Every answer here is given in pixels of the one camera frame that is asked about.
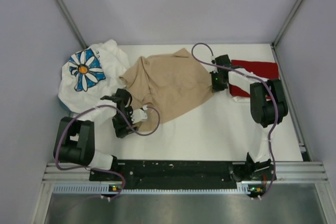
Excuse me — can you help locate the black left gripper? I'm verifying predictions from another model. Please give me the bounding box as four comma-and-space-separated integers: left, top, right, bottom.
112, 106, 138, 137

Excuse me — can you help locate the beige t-shirt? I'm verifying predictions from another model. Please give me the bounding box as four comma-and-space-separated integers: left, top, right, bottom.
120, 48, 213, 132

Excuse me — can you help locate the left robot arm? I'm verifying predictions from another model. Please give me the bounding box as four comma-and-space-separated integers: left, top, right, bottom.
54, 89, 148, 180

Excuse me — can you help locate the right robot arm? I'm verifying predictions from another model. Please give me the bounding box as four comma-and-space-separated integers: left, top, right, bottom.
210, 55, 288, 182

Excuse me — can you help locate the folded red t-shirt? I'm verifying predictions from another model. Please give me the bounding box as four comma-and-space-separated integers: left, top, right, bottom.
229, 60, 279, 98

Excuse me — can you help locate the white flower print t-shirt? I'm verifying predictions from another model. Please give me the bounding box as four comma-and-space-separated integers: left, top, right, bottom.
58, 39, 130, 114

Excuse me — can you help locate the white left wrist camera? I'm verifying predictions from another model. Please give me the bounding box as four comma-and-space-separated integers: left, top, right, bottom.
131, 105, 148, 124

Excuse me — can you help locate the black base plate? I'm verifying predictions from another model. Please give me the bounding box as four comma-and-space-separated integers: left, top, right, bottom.
89, 159, 276, 190

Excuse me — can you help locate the right corner frame post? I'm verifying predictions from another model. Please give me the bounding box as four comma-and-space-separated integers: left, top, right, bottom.
271, 0, 305, 49

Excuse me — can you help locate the corner frame post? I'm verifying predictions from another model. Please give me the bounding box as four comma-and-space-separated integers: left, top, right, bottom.
271, 0, 305, 49
54, 0, 88, 49

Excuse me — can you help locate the aluminium frame rail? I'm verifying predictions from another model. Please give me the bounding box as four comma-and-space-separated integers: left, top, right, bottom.
42, 162, 328, 184

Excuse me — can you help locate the white slotted cable duct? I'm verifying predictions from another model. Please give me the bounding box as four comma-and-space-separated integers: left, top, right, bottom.
53, 184, 262, 195

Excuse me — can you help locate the right side frame rail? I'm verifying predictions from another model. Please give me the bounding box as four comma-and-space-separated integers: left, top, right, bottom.
270, 44, 312, 162

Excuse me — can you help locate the left corner frame post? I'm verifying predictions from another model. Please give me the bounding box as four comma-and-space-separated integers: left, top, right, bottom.
54, 0, 88, 49

